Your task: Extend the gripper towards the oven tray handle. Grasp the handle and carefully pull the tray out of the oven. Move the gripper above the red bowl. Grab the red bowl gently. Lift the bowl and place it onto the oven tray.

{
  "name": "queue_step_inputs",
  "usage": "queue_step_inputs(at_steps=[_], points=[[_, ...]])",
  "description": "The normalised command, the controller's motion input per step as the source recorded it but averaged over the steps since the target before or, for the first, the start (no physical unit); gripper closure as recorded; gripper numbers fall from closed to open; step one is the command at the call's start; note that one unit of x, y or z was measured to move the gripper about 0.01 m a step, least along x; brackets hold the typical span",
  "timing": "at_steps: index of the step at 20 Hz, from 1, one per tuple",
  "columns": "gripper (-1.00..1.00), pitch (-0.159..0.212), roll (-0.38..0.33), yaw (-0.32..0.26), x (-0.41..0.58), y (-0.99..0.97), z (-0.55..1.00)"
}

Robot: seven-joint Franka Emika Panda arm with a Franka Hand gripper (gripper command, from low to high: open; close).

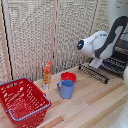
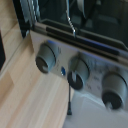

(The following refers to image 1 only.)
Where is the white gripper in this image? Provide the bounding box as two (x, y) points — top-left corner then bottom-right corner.
(88, 57), (104, 70)

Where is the red bowl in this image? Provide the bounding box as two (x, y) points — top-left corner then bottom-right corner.
(60, 71), (78, 84)

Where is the black oven door rack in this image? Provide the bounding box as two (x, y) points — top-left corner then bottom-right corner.
(77, 63), (111, 85)

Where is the black dish rack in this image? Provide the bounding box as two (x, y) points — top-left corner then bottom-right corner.
(98, 30), (128, 80)

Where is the blue plastic mug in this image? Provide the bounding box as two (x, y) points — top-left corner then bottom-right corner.
(56, 79), (76, 100)

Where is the beige woven folding screen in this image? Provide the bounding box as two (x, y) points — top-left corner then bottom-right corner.
(0, 0), (116, 85)

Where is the red plastic shopping basket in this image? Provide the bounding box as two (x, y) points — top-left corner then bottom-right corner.
(0, 77), (52, 128)

